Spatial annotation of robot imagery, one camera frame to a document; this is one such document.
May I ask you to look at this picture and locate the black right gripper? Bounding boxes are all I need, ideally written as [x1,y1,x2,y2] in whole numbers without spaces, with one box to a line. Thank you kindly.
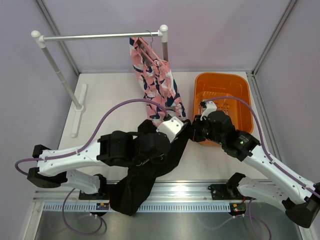
[183,114,225,146]

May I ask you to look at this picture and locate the black shorts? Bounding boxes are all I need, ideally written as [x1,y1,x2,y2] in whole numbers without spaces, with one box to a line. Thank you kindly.
[109,119,193,216]

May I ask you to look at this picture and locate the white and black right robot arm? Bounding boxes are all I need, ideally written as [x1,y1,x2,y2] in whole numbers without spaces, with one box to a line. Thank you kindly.
[192,110,320,229]

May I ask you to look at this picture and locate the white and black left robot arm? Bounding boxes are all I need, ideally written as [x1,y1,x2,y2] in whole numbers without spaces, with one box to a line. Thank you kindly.
[27,130,173,200]

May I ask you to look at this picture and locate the pink shark print shorts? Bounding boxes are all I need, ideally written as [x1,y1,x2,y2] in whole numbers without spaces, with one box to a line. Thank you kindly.
[129,37,187,121]

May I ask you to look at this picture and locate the pink hanger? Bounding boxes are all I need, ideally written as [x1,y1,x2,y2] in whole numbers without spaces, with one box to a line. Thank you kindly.
[137,36,164,67]

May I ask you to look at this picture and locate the orange plastic basket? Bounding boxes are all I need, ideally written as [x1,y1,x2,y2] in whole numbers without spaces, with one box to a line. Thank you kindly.
[193,72,254,134]

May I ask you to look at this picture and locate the silver clothes rack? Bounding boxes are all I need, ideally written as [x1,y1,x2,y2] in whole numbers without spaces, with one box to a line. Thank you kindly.
[30,24,169,138]

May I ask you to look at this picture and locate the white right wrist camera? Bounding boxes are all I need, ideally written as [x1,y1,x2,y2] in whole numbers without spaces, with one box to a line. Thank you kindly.
[200,100,218,121]

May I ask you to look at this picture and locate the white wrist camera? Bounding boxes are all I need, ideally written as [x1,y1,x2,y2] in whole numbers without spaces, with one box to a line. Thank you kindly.
[200,100,218,121]
[156,116,185,143]

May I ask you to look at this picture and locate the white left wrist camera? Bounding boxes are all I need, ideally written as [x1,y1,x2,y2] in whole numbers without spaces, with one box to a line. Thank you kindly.
[156,116,185,143]

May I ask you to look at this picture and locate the aluminium front rail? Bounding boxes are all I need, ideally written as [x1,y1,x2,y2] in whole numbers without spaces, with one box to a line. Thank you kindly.
[32,180,305,202]

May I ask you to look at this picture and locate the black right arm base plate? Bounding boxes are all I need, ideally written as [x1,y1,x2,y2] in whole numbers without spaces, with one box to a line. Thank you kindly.
[207,183,243,200]

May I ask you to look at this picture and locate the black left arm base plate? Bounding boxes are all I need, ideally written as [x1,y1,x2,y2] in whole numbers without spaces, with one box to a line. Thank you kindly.
[78,184,123,201]

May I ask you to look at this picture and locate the white slotted cable duct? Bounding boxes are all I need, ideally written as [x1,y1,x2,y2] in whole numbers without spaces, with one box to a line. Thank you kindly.
[43,202,231,213]

